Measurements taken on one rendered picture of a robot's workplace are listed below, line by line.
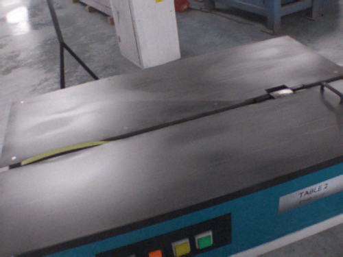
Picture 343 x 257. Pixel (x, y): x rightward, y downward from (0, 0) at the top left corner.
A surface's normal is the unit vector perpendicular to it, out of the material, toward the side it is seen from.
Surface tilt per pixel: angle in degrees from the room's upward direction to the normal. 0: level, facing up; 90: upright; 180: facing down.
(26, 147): 0
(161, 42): 90
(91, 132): 0
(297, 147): 0
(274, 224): 90
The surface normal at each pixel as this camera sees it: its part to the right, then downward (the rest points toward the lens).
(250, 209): 0.27, 0.51
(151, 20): 0.49, 0.43
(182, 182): -0.14, -0.82
